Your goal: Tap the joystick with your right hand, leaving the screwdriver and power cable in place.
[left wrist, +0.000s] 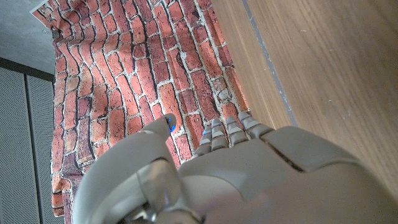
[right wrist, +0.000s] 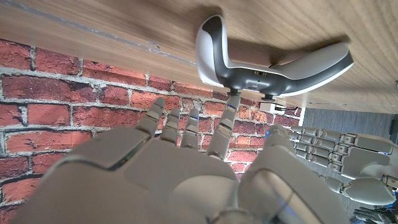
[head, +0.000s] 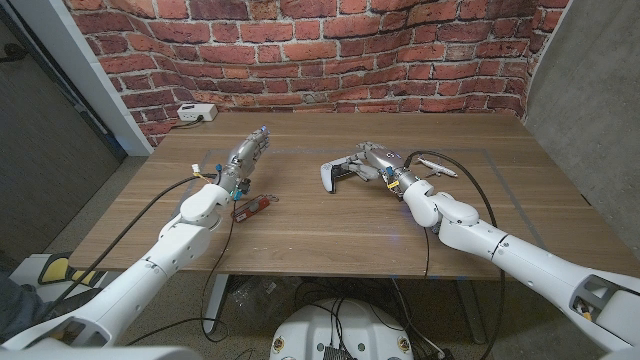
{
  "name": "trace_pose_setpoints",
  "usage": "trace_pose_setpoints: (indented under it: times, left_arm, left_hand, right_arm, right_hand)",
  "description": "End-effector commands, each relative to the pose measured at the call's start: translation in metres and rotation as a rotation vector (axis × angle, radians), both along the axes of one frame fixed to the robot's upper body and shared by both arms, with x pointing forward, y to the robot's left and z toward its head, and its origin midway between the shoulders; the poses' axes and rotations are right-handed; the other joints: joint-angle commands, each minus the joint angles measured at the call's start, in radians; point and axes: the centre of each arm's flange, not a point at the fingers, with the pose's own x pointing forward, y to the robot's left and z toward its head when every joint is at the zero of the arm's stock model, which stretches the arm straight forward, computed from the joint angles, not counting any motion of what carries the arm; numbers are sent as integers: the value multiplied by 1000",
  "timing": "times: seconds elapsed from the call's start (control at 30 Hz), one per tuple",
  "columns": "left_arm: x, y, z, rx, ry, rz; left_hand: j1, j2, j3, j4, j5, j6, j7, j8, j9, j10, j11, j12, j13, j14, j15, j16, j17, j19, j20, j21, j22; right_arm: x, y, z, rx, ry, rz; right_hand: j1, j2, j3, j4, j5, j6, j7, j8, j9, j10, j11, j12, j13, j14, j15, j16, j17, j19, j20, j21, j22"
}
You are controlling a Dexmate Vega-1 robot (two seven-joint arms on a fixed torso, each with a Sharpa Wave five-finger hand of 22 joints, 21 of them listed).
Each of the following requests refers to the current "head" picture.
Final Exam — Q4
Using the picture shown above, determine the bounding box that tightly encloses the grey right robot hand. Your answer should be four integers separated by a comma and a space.
338, 141, 421, 202

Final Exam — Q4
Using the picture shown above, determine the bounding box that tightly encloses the white power strip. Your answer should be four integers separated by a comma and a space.
176, 103, 219, 123

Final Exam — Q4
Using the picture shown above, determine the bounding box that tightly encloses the red keychain gadget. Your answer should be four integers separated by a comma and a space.
230, 193, 280, 224

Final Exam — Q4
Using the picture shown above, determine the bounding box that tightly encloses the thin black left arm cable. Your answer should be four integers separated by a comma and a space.
127, 199, 239, 347

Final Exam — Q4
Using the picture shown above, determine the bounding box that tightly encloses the white robot torso base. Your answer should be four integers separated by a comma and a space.
269, 298, 415, 360

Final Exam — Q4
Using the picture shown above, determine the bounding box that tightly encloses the printed brick wall backdrop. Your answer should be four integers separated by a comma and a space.
62, 0, 571, 149

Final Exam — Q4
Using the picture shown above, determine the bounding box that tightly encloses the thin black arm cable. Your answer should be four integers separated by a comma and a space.
422, 227, 431, 280
127, 199, 239, 347

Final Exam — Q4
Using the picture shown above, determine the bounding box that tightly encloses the clear plastic bag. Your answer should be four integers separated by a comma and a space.
227, 275, 296, 331

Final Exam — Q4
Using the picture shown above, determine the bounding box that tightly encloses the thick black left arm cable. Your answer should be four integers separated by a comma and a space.
37, 173, 221, 321

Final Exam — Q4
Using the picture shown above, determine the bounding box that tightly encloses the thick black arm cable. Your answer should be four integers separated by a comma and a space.
402, 149, 507, 360
37, 173, 221, 321

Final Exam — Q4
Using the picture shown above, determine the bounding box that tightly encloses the yellow black white floor device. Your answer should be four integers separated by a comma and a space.
9, 252, 109, 304

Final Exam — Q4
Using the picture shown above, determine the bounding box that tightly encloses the black floor cable bundle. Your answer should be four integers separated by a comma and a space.
293, 277, 401, 314

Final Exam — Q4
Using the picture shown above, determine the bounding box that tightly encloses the white black game controller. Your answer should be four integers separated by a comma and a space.
319, 155, 364, 194

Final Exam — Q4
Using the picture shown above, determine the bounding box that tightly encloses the black door handle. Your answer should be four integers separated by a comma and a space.
0, 42, 29, 64

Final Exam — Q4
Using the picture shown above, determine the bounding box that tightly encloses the white toy airplane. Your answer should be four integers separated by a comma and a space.
416, 156, 459, 179

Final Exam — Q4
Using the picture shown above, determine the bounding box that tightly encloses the black power strip cable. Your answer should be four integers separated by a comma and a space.
172, 115, 205, 130

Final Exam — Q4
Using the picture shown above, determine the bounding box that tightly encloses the grey metal table leg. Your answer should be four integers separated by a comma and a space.
454, 279, 487, 345
202, 273, 231, 335

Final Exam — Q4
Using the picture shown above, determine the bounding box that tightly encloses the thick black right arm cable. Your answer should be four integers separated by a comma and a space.
402, 149, 507, 360

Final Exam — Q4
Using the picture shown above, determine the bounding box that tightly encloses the white floor cable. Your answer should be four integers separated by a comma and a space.
389, 277, 446, 359

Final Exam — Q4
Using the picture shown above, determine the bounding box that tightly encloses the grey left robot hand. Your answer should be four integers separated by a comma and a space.
218, 125, 272, 201

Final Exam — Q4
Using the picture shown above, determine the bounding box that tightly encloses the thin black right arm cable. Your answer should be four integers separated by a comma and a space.
422, 227, 431, 280

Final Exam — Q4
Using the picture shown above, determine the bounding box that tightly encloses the person leg in jeans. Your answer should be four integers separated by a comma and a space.
0, 272, 46, 341

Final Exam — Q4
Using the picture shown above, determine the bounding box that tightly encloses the white door frame post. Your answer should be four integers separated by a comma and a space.
8, 0, 155, 157

